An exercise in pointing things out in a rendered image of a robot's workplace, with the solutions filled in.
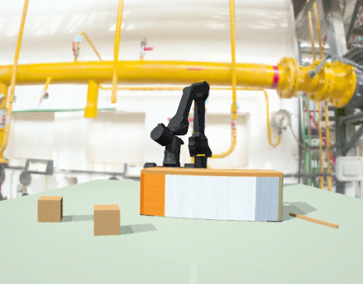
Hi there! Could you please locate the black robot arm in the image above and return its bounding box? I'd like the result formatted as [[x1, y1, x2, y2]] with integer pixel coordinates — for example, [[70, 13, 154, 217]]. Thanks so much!
[[150, 81, 213, 169]]

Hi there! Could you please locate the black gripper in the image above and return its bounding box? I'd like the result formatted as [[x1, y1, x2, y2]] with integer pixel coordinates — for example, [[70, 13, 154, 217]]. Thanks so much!
[[144, 148, 197, 169]]

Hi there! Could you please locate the tan cardboard box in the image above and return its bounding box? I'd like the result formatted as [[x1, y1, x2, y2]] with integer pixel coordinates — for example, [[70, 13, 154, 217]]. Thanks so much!
[[37, 196, 63, 223], [93, 204, 120, 236]]

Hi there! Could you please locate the brown wooden stick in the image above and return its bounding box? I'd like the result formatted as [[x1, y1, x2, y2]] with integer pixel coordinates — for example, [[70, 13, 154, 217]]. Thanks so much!
[[289, 213, 339, 229]]

